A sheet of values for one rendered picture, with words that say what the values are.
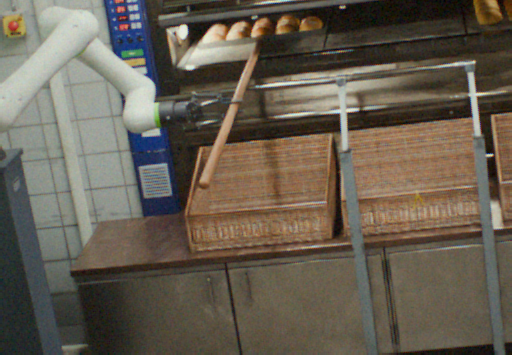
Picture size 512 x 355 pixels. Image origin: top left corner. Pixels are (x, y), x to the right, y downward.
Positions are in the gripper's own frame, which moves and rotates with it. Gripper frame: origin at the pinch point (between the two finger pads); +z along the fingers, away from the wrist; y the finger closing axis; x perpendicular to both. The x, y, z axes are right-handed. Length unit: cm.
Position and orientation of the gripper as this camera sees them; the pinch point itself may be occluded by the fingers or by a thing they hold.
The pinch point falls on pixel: (233, 106)
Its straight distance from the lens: 452.7
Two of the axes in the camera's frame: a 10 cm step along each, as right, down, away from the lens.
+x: -0.6, 3.0, -9.5
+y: 1.4, 9.5, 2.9
